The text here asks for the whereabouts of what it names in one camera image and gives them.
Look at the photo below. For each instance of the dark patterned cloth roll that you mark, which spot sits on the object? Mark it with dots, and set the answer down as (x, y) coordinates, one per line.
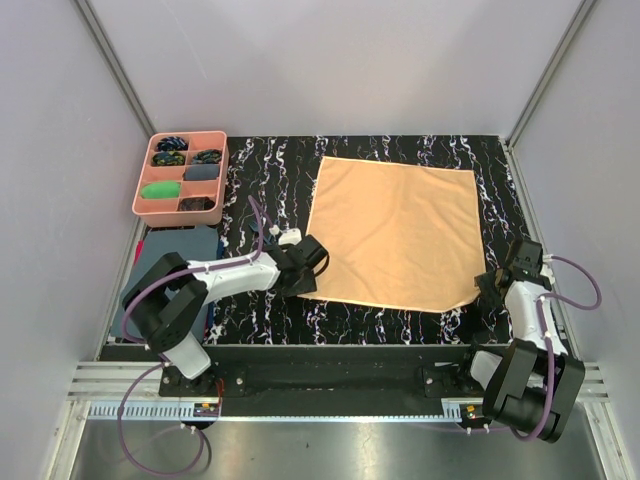
(196, 204)

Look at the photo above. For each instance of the blue yellow patterned roll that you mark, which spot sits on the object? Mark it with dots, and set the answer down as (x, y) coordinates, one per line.
(168, 159)

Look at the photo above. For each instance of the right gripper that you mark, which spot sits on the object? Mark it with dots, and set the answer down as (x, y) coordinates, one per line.
(489, 298)

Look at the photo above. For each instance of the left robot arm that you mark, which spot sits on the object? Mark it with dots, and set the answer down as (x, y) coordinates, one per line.
(164, 303)

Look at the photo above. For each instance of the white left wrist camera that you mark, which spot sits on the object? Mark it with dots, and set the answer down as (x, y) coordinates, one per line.
(289, 237)

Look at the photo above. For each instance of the blue patterned roll right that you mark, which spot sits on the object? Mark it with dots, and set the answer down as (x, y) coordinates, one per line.
(207, 157)

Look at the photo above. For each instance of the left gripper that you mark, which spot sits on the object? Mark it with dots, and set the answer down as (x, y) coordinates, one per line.
(307, 286)

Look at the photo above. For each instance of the peach cloth napkin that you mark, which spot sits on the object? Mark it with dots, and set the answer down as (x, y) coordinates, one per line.
(398, 236)

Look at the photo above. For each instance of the left rear aluminium post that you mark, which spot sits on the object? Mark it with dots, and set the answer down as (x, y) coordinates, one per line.
(98, 33)

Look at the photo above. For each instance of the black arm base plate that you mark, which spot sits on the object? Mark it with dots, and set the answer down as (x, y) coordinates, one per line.
(246, 370)

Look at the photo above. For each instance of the right rear aluminium post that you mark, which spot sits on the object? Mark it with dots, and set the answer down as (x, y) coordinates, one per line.
(574, 27)

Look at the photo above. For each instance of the aluminium frame rail front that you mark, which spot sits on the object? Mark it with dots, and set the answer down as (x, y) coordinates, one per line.
(137, 391)

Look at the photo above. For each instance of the green rolled cloth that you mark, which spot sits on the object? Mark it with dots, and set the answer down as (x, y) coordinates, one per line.
(160, 190)

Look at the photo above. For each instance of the pink divided organizer tray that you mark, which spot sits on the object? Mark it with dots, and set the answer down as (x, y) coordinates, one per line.
(164, 212)

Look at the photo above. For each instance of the blue patterned roll top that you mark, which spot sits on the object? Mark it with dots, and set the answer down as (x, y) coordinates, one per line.
(172, 143)

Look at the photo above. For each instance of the aluminium post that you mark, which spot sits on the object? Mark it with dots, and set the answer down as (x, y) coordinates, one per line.
(98, 33)
(574, 27)

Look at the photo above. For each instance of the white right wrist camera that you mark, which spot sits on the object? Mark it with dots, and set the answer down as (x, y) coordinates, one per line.
(546, 271)

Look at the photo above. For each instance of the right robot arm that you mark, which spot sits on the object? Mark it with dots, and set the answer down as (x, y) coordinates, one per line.
(531, 388)

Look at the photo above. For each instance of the grey folded cloth in tray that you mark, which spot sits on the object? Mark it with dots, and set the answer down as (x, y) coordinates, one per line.
(202, 172)

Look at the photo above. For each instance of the black marble pattern mat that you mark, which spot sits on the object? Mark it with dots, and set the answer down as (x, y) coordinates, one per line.
(280, 171)

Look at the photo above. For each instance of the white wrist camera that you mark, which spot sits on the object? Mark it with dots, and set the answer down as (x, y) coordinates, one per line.
(289, 237)
(546, 271)

